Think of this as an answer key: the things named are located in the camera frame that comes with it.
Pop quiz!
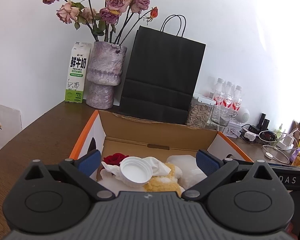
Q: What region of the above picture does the translucent cotton swab box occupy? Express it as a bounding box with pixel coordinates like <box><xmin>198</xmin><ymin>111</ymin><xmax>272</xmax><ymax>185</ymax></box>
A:
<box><xmin>167</xmin><ymin>155</ymin><xmax>207</xmax><ymax>190</ymax></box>

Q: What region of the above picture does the red fabric rose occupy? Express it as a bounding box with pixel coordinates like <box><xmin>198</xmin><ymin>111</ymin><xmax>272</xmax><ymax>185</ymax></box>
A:
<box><xmin>103</xmin><ymin>153</ymin><xmax>129</xmax><ymax>166</ymax></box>

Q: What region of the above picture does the yellow plush toy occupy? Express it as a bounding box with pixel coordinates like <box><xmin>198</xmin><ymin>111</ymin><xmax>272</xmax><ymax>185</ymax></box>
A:
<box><xmin>143</xmin><ymin>163</ymin><xmax>185</xmax><ymax>197</ymax></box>

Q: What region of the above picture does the white bottle cap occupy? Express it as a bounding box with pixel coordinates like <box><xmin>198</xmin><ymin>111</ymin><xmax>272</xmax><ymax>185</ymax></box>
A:
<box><xmin>120</xmin><ymin>157</ymin><xmax>153</xmax><ymax>187</ymax></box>

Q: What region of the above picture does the red cardboard box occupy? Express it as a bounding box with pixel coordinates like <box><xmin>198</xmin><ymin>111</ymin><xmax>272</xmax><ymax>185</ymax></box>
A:
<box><xmin>68</xmin><ymin>110</ymin><xmax>251</xmax><ymax>162</ymax></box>

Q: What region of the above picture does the white tin box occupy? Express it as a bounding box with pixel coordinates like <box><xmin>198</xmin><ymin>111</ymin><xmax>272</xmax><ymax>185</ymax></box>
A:
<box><xmin>223</xmin><ymin>120</ymin><xmax>243</xmax><ymax>138</ymax></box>

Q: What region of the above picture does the empty glass cup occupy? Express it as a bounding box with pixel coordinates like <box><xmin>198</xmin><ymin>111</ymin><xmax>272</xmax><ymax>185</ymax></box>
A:
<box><xmin>210</xmin><ymin>105</ymin><xmax>234</xmax><ymax>132</ymax></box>

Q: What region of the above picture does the white power adapter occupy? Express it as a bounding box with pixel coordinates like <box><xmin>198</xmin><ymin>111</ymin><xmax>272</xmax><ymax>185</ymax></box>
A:
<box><xmin>243</xmin><ymin>131</ymin><xmax>257</xmax><ymax>142</ymax></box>

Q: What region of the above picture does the clear jar of seeds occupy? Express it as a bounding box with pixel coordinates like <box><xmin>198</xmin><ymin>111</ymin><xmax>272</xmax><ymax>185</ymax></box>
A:
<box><xmin>186</xmin><ymin>93</ymin><xmax>216</xmax><ymax>128</ymax></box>

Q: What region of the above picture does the white round speaker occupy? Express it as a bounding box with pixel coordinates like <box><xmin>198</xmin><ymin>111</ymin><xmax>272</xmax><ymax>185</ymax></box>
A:
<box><xmin>236</xmin><ymin>107</ymin><xmax>250</xmax><ymax>123</ymax></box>

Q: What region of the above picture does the left water bottle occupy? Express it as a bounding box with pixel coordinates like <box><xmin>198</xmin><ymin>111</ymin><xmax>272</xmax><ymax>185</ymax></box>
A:
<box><xmin>212</xmin><ymin>78</ymin><xmax>224</xmax><ymax>106</ymax></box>

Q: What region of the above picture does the water bottle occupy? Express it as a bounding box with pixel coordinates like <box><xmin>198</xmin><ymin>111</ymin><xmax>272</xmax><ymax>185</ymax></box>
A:
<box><xmin>212</xmin><ymin>78</ymin><xmax>224</xmax><ymax>106</ymax></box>
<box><xmin>222</xmin><ymin>81</ymin><xmax>234</xmax><ymax>108</ymax></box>
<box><xmin>232</xmin><ymin>85</ymin><xmax>242</xmax><ymax>112</ymax></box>

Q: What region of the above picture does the black upright device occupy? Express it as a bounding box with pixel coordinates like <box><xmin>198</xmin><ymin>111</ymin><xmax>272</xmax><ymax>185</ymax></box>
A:
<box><xmin>257</xmin><ymin>113</ymin><xmax>270</xmax><ymax>131</ymax></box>

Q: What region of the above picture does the middle water bottle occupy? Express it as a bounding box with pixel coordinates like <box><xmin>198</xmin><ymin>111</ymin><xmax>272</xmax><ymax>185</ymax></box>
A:
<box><xmin>222</xmin><ymin>81</ymin><xmax>234</xmax><ymax>108</ymax></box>

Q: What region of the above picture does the right water bottle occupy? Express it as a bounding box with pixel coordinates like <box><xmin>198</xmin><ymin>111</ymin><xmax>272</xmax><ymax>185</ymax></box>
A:
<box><xmin>232</xmin><ymin>85</ymin><xmax>242</xmax><ymax>112</ymax></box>

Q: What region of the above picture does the white milk carton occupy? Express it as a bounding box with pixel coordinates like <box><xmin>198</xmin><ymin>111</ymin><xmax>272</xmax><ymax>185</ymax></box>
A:
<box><xmin>65</xmin><ymin>42</ymin><xmax>92</xmax><ymax>103</ymax></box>

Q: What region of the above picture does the purple ceramic vase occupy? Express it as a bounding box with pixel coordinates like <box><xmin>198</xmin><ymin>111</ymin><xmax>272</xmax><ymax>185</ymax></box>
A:
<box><xmin>86</xmin><ymin>41</ymin><xmax>127</xmax><ymax>109</ymax></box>

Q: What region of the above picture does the black paper bag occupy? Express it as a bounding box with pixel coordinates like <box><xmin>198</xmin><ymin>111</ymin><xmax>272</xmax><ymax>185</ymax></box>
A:
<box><xmin>119</xmin><ymin>15</ymin><xmax>206</xmax><ymax>125</ymax></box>

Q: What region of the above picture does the dried rose bouquet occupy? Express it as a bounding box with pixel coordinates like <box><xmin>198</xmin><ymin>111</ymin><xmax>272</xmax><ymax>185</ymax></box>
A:
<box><xmin>41</xmin><ymin>0</ymin><xmax>159</xmax><ymax>45</ymax></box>

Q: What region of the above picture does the black charger cable bundle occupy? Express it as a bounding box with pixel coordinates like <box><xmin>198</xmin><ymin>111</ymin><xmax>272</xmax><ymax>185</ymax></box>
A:
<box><xmin>239</xmin><ymin>123</ymin><xmax>286</xmax><ymax>147</ymax></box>

